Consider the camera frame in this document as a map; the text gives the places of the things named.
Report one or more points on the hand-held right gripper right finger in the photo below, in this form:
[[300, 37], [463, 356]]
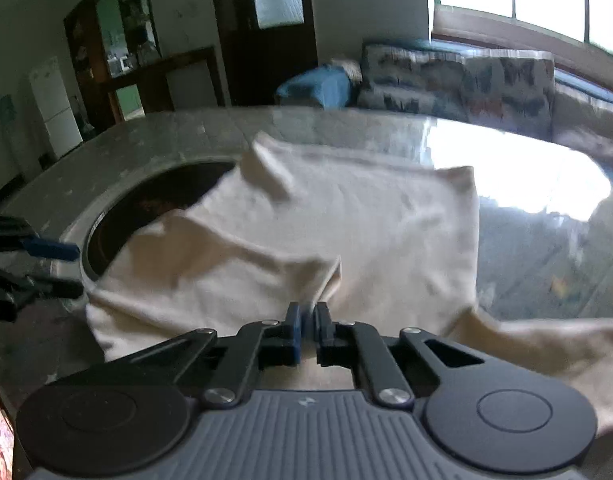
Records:
[[322, 325]]

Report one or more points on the cream cloth garment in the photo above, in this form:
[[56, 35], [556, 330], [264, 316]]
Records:
[[336, 215]]

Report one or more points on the butterfly print cushion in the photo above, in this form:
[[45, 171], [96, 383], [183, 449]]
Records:
[[411, 77], [581, 95], [511, 95]]

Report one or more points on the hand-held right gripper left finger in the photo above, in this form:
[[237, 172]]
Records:
[[294, 325]]

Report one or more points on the grey quilted star table cover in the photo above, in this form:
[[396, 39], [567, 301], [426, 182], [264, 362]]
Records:
[[526, 260]]

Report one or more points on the beige towel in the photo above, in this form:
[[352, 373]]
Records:
[[347, 69]]

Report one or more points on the white refrigerator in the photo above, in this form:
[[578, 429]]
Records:
[[56, 110]]

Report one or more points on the round black induction cooktop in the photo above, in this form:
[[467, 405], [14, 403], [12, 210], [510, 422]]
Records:
[[151, 200]]

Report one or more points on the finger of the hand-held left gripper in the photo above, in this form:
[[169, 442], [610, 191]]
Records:
[[41, 287], [51, 249]]

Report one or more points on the dark wooden door frosted glass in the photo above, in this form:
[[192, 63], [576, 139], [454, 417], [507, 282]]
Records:
[[271, 60]]

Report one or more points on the dark wooden counter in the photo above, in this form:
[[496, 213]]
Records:
[[151, 77]]

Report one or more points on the tall wooden shelf cabinet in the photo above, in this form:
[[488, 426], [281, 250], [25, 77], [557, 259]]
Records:
[[86, 55]]

